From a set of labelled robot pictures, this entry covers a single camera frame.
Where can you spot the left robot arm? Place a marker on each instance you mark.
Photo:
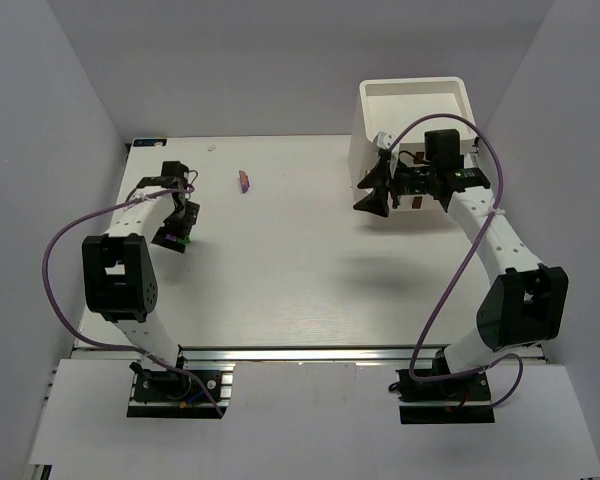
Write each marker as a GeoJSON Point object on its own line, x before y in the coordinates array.
{"type": "Point", "coordinates": [119, 277]}

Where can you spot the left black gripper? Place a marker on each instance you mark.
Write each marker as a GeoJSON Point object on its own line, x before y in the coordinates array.
{"type": "Point", "coordinates": [176, 233]}

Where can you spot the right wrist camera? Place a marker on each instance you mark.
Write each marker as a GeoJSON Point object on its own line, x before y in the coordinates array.
{"type": "Point", "coordinates": [387, 155]}

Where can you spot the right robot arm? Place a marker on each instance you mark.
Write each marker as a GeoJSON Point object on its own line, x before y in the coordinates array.
{"type": "Point", "coordinates": [526, 298]}

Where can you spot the blue label sticker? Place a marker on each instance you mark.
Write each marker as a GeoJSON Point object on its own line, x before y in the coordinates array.
{"type": "Point", "coordinates": [149, 142]}

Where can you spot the white drawer cabinet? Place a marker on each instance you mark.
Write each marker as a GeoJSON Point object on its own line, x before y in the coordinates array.
{"type": "Point", "coordinates": [390, 105]}

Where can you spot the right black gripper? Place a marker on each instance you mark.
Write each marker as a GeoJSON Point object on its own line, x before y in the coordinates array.
{"type": "Point", "coordinates": [392, 180]}

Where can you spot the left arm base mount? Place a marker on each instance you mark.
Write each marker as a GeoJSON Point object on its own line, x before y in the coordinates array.
{"type": "Point", "coordinates": [163, 394]}

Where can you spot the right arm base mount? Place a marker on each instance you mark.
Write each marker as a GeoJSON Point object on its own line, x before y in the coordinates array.
{"type": "Point", "coordinates": [465, 400]}

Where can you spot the aluminium rail front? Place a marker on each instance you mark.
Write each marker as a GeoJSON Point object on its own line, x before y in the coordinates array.
{"type": "Point", "coordinates": [371, 354]}

